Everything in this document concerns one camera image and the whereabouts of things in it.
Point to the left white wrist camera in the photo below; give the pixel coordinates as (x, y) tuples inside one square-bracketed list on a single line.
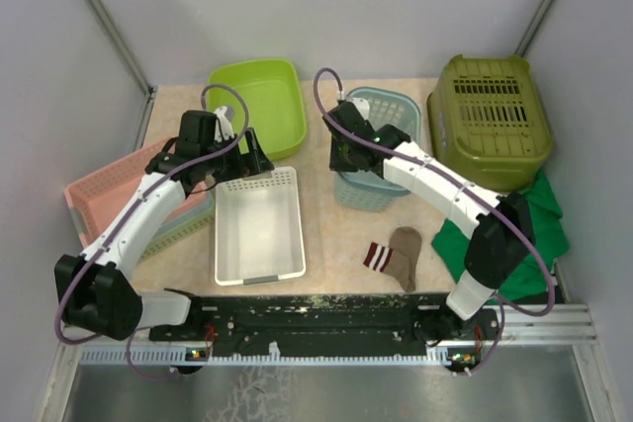
[(224, 130)]

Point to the light green perforated basket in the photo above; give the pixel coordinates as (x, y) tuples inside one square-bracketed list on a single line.
[(174, 233)]

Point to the white perforated basket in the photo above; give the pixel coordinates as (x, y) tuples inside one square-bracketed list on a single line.
[(258, 230)]

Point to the lime green plastic tub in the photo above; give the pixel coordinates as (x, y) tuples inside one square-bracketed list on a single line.
[(272, 92)]

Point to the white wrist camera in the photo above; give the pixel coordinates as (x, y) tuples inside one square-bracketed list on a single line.
[(362, 105), (224, 130)]

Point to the light blue perforated basket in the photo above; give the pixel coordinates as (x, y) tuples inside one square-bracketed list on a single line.
[(365, 191)]

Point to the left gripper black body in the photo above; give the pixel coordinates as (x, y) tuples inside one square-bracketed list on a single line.
[(228, 165)]

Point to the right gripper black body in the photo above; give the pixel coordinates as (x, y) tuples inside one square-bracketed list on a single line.
[(339, 159)]

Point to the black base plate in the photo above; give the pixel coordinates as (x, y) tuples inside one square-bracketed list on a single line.
[(337, 329)]

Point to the olive green large container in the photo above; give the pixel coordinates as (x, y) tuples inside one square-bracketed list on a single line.
[(487, 123)]

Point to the pink perforated basket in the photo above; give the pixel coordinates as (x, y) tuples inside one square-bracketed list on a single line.
[(96, 199)]

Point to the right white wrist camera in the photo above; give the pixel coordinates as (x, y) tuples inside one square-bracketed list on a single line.
[(362, 105)]

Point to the green cloth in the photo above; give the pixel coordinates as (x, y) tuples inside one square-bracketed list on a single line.
[(526, 283)]

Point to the brown striped sock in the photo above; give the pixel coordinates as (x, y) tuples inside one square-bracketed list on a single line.
[(398, 259)]

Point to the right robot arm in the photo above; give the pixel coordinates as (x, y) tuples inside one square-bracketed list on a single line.
[(499, 228)]

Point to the aluminium frame rail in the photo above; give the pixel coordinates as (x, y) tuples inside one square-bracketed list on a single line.
[(565, 323)]

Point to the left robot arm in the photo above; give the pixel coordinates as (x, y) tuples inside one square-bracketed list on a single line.
[(94, 288)]

